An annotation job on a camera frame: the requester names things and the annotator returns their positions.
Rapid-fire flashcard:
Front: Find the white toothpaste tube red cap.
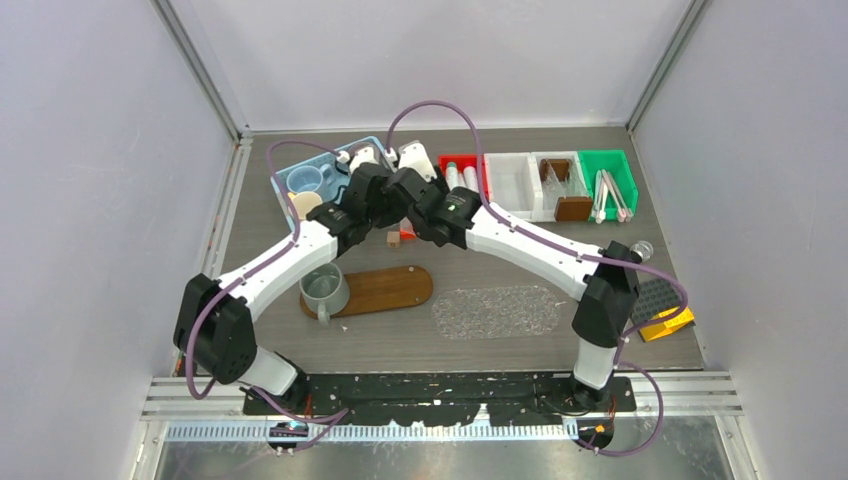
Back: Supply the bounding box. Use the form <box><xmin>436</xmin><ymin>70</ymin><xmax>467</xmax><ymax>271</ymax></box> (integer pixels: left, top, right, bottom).
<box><xmin>462</xmin><ymin>166</ymin><xmax>480</xmax><ymax>193</ymax></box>

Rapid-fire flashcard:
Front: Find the grey-green mug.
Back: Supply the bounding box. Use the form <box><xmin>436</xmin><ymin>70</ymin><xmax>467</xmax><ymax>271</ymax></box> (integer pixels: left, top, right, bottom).
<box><xmin>299</xmin><ymin>263</ymin><xmax>350</xmax><ymax>326</ymax></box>

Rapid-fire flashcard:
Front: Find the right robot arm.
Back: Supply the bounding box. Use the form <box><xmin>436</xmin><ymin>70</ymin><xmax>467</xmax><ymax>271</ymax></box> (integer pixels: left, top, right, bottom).
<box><xmin>382</xmin><ymin>168</ymin><xmax>640</xmax><ymax>411</ymax></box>

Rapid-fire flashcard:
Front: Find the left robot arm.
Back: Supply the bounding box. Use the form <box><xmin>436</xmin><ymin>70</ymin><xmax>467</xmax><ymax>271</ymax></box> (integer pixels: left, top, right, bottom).
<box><xmin>173</xmin><ymin>163</ymin><xmax>392</xmax><ymax>414</ymax></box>

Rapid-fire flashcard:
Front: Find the oval wooden tray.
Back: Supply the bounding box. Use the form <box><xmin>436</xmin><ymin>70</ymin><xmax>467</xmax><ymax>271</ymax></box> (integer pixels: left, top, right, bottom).
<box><xmin>299</xmin><ymin>265</ymin><xmax>433</xmax><ymax>321</ymax></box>

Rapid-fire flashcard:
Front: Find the clear textured oval tray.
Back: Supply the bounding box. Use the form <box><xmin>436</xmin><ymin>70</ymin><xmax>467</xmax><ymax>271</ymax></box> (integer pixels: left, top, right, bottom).
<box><xmin>431</xmin><ymin>285</ymin><xmax>566</xmax><ymax>340</ymax></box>

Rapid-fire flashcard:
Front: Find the pink toothbrush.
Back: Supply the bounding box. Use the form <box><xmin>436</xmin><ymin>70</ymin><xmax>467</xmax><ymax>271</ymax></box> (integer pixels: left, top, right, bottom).
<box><xmin>601</xmin><ymin>170</ymin><xmax>629</xmax><ymax>223</ymax></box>

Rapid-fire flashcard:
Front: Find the small wooden cube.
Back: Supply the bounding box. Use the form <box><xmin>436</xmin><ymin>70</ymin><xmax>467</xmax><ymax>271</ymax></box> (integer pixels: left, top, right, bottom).
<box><xmin>386</xmin><ymin>231</ymin><xmax>402</xmax><ymax>248</ymax></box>

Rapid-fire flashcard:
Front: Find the light blue perforated basket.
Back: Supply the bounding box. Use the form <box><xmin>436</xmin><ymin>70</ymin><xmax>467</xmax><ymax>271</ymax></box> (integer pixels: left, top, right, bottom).
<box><xmin>270</xmin><ymin>136</ymin><xmax>387</xmax><ymax>229</ymax></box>

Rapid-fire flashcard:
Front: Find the red plastic bin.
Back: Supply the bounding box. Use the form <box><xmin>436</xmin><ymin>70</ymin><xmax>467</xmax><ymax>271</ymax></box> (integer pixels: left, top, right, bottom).
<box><xmin>438</xmin><ymin>154</ymin><xmax>491</xmax><ymax>199</ymax></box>

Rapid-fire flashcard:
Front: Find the light blue mug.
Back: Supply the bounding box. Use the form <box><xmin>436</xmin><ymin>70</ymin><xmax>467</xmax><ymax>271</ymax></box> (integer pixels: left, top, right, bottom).
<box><xmin>286</xmin><ymin>164</ymin><xmax>337</xmax><ymax>200</ymax></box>

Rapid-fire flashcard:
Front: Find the white plastic bin left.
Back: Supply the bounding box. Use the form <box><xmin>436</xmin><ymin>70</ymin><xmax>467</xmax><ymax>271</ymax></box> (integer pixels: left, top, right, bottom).
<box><xmin>484</xmin><ymin>152</ymin><xmax>543</xmax><ymax>222</ymax></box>

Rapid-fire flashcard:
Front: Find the white plastic bin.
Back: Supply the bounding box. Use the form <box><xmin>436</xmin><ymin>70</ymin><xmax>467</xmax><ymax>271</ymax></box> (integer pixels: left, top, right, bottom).
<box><xmin>484</xmin><ymin>152</ymin><xmax>543</xmax><ymax>222</ymax></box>
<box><xmin>531</xmin><ymin>151</ymin><xmax>579</xmax><ymax>222</ymax></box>

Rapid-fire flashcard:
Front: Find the white plastic bin right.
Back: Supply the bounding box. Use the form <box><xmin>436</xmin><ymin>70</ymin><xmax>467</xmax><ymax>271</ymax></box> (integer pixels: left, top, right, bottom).
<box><xmin>531</xmin><ymin>151</ymin><xmax>579</xmax><ymax>222</ymax></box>

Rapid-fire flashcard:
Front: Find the brown wooden holder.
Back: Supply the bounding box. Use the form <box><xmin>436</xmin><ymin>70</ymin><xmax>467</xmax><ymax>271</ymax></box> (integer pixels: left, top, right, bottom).
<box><xmin>554</xmin><ymin>196</ymin><xmax>593</xmax><ymax>222</ymax></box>

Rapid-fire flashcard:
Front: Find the green plastic bin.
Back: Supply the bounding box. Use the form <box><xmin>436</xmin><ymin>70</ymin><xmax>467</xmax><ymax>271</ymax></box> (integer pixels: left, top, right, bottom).
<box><xmin>578</xmin><ymin>150</ymin><xmax>639</xmax><ymax>221</ymax></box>

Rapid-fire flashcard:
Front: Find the black microphone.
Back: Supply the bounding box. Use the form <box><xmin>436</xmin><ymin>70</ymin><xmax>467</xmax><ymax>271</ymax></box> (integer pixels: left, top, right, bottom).
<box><xmin>630</xmin><ymin>240</ymin><xmax>654</xmax><ymax>263</ymax></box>

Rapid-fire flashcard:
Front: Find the dark grey studded baseplate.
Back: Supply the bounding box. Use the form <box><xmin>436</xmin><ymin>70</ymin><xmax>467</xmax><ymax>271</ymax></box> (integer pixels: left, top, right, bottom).
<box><xmin>631</xmin><ymin>279</ymin><xmax>681</xmax><ymax>325</ymax></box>

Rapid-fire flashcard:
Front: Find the yellow toy brick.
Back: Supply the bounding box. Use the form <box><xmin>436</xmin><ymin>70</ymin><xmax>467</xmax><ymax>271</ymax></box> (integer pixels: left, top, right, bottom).
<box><xmin>639</xmin><ymin>307</ymin><xmax>695</xmax><ymax>342</ymax></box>

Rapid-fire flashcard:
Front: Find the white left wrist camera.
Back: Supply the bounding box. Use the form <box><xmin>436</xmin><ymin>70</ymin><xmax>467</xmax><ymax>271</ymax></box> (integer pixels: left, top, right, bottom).
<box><xmin>336</xmin><ymin>146</ymin><xmax>380</xmax><ymax>176</ymax></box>

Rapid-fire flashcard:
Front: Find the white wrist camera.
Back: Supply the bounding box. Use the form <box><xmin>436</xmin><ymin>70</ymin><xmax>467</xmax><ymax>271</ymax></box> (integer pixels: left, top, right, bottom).
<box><xmin>384</xmin><ymin>140</ymin><xmax>437</xmax><ymax>182</ymax></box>
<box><xmin>336</xmin><ymin>146</ymin><xmax>380</xmax><ymax>176</ymax></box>

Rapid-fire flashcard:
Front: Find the cream mug yellow handle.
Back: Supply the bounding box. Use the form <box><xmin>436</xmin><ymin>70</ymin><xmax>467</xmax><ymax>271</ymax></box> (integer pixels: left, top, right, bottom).
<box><xmin>288</xmin><ymin>191</ymin><xmax>323</xmax><ymax>221</ymax></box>

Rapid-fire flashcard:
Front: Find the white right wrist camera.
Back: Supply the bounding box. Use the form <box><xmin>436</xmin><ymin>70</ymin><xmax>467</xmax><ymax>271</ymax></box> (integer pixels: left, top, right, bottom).
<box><xmin>384</xmin><ymin>140</ymin><xmax>437</xmax><ymax>182</ymax></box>

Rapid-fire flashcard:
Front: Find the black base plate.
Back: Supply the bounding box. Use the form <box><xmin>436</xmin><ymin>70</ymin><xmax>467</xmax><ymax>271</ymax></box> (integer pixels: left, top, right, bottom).
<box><xmin>243</xmin><ymin>372</ymin><xmax>636</xmax><ymax>427</ymax></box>

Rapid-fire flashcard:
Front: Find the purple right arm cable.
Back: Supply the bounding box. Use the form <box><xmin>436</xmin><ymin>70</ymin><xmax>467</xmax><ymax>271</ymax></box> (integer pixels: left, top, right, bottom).
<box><xmin>386</xmin><ymin>100</ymin><xmax>690</xmax><ymax>458</ymax></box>

